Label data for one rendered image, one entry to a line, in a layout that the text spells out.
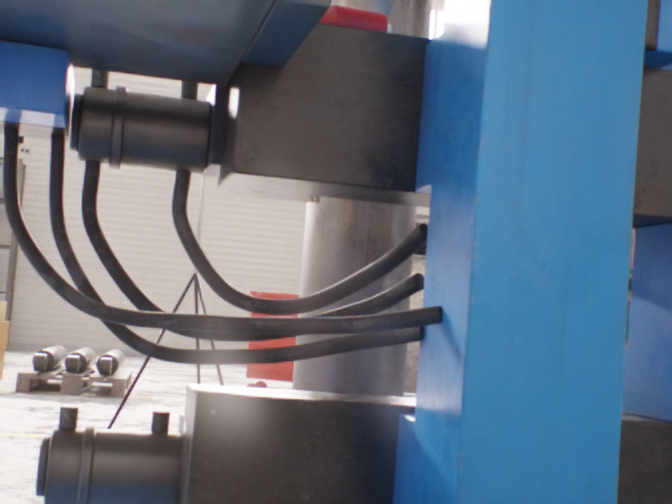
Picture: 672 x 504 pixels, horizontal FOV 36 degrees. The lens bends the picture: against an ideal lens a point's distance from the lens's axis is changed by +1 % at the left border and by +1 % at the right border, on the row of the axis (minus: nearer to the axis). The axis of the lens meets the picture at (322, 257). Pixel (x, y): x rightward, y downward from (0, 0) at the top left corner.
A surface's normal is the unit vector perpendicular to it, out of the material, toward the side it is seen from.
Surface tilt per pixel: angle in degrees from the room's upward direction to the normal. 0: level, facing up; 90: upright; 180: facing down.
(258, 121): 90
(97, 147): 131
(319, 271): 90
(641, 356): 90
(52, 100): 90
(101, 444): 49
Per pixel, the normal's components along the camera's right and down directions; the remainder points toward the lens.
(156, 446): 0.21, -0.69
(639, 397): -0.97, -0.09
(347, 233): -0.21, -0.07
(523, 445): 0.21, -0.04
